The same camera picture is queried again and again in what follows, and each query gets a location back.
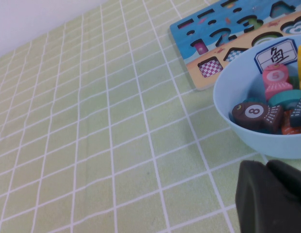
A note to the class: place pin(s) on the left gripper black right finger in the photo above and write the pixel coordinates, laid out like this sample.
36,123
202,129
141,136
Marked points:
291,179

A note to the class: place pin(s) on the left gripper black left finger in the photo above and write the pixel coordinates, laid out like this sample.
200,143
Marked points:
257,206

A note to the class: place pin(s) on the orange wooden fish piece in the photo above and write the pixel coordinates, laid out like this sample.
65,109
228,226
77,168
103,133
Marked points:
290,129

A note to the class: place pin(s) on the dark teal fish piece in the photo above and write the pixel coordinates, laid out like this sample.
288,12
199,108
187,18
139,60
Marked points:
298,118

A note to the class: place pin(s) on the brown fish piece number eight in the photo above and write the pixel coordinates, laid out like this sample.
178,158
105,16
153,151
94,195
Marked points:
240,116

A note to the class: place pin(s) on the teal wooden fish piece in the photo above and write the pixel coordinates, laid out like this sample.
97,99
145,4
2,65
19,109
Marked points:
284,96

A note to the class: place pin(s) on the pink fish piece number five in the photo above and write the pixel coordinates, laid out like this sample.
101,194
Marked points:
275,87

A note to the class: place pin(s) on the green wooden fish piece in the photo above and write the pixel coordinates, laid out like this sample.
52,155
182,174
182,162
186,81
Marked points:
294,82

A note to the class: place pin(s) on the light blue bowl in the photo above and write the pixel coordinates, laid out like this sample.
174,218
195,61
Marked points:
238,80

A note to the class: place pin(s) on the colourful wooden puzzle board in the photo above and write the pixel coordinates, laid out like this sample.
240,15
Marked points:
189,31

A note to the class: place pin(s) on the white fish character label card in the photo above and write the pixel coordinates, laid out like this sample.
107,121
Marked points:
264,57

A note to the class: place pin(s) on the green checkered tablecloth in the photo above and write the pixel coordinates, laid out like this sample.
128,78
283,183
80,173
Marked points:
92,121

